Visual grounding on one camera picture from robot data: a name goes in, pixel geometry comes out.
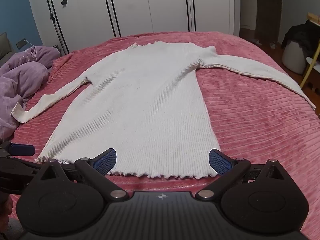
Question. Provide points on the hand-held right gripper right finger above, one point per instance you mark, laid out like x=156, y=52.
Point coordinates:
x=220, y=163

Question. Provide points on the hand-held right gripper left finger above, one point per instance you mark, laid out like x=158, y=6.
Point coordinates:
x=108, y=160

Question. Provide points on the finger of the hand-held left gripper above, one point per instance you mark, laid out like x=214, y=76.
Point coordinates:
x=22, y=149

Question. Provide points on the white ribbed knit sweater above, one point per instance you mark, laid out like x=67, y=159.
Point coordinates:
x=140, y=105

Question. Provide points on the pink ribbed bedspread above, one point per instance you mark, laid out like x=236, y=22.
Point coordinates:
x=250, y=117

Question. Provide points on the purple fleece blanket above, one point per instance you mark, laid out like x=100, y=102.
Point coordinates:
x=22, y=77

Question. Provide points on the grey pillow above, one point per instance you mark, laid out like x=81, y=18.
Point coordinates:
x=5, y=47

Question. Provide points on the shoe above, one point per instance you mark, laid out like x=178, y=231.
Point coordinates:
x=257, y=42
x=272, y=45

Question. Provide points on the white laundry basket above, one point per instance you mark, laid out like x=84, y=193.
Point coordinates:
x=295, y=60

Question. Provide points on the black garment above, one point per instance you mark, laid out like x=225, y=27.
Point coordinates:
x=302, y=37

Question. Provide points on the black wardrobe knob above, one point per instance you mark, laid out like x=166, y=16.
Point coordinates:
x=64, y=2

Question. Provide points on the white wardrobe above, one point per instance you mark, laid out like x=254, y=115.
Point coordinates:
x=150, y=5

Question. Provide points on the dark brown door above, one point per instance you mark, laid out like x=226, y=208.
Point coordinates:
x=268, y=10

